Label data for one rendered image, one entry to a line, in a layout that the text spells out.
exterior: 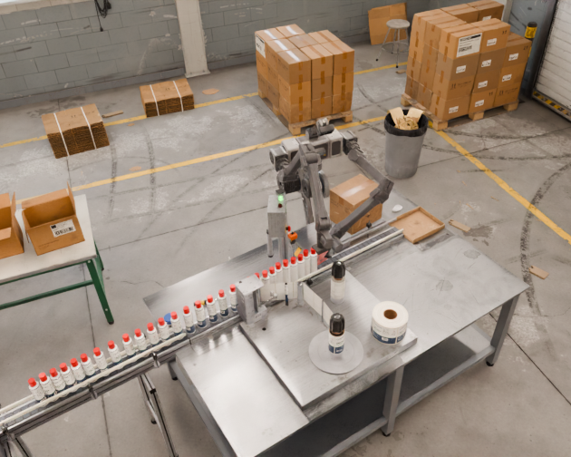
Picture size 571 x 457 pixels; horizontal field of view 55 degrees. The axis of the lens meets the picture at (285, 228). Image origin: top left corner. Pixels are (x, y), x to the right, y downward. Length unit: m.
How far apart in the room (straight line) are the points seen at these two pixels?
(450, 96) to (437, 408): 3.83
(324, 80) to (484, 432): 4.20
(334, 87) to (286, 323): 3.95
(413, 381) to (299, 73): 3.79
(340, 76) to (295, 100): 0.59
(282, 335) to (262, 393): 0.38
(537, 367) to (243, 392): 2.31
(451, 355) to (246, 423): 1.70
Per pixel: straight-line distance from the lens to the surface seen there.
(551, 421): 4.29
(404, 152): 5.84
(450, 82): 6.68
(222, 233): 5.33
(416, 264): 3.81
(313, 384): 3.07
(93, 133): 6.93
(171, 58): 8.41
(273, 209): 3.16
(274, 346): 3.22
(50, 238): 4.28
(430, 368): 4.02
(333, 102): 6.81
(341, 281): 3.30
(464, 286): 3.72
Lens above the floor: 3.42
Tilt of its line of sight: 40 degrees down
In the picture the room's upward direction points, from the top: 3 degrees counter-clockwise
